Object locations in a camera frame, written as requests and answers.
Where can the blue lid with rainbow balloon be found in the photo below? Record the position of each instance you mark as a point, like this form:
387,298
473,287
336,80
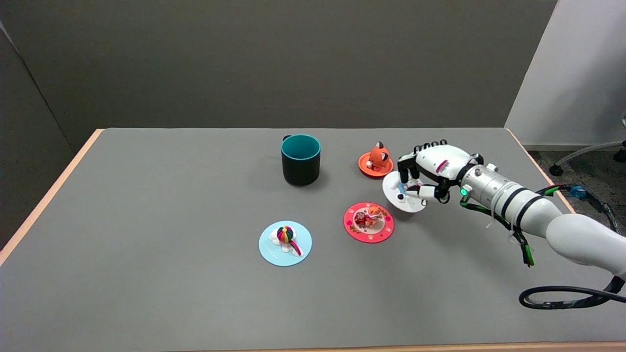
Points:
274,249

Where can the orange lid with fox figurine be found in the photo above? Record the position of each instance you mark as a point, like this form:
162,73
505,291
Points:
377,159

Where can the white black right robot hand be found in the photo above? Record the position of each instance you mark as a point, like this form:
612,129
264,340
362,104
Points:
440,164

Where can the teal black mug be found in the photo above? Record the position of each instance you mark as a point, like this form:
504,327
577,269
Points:
301,168

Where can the white cup lid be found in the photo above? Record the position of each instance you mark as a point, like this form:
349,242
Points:
408,204

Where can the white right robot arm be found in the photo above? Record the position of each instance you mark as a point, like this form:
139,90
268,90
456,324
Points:
562,225

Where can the red lid with figurine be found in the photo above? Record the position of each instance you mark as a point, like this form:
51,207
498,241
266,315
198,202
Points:
381,232

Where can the floor vent grille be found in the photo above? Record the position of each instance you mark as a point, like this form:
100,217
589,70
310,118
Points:
574,190

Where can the office chair base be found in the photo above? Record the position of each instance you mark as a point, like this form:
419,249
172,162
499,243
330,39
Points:
582,151

